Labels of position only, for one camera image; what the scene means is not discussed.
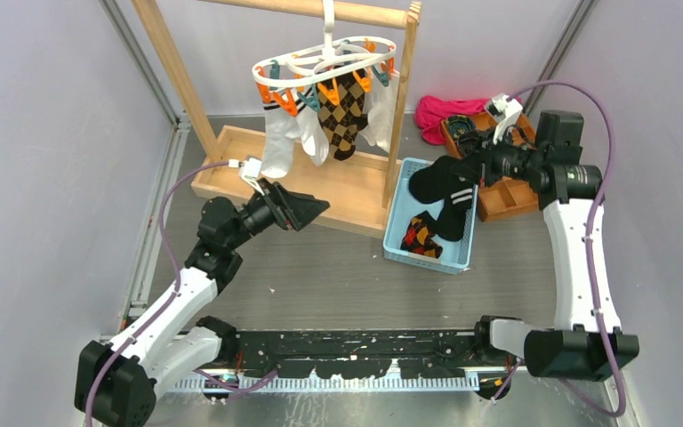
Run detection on black sock white stripes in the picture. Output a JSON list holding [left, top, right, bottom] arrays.
[[408, 156, 476, 208]]

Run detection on white clip sock hanger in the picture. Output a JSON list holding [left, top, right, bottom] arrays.
[[252, 1, 397, 117]]

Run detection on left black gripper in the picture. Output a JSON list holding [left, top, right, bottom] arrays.
[[227, 178, 328, 251]]

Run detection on brown argyle sock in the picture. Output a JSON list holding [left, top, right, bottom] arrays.
[[316, 70, 368, 161]]

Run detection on wooden compartment tray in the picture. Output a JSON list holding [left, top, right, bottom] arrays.
[[440, 105, 578, 223]]

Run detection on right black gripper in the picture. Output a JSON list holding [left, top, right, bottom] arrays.
[[450, 125, 545, 188]]

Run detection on rolled dark sock in tray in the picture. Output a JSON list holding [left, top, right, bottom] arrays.
[[442, 115, 477, 141]]

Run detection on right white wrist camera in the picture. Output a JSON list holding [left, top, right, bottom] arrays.
[[484, 93, 523, 145]]

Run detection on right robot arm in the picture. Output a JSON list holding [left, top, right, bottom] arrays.
[[453, 110, 639, 382]]

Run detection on pink cloth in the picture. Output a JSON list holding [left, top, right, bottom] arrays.
[[414, 95, 488, 146]]

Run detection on white sock with stripes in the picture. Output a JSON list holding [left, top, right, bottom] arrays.
[[261, 102, 300, 179]]

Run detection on wooden hanging rack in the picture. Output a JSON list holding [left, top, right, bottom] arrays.
[[134, 1, 422, 238]]

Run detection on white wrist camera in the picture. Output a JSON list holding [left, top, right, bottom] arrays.
[[484, 93, 523, 145], [238, 156, 266, 196]]

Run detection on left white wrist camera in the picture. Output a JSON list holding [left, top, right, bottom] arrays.
[[238, 156, 266, 196]]

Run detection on white sock right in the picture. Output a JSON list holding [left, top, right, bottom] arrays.
[[358, 70, 400, 153]]

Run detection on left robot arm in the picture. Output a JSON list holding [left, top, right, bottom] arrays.
[[74, 179, 330, 426]]

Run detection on rolled dark sock centre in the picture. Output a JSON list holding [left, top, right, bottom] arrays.
[[456, 130, 484, 158]]

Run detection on red yellow argyle sock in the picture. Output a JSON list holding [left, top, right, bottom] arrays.
[[399, 211, 443, 259]]

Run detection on light blue plastic basket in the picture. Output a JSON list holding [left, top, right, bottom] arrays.
[[382, 157, 478, 275]]

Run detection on white sock middle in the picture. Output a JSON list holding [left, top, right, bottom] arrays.
[[296, 101, 329, 166]]

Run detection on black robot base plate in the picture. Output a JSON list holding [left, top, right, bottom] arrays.
[[223, 329, 531, 403]]

